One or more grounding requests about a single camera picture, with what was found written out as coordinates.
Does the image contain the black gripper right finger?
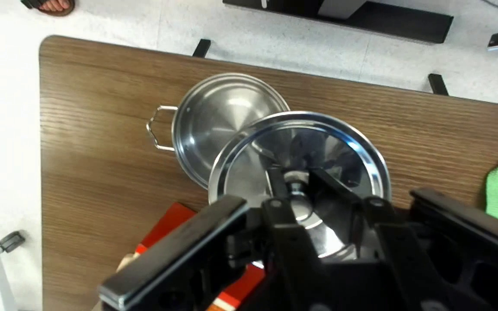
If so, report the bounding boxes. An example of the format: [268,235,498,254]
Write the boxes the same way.
[412,188,498,268]

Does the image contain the grey stand leg left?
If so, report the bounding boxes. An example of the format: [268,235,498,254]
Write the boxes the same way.
[0,231,26,311]

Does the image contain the silver pot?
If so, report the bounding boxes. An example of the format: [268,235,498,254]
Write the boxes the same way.
[145,72,291,188]

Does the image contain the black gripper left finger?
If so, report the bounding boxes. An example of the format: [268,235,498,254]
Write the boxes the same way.
[99,195,249,311]

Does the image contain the silver lid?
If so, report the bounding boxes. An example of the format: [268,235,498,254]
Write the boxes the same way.
[208,110,391,259]

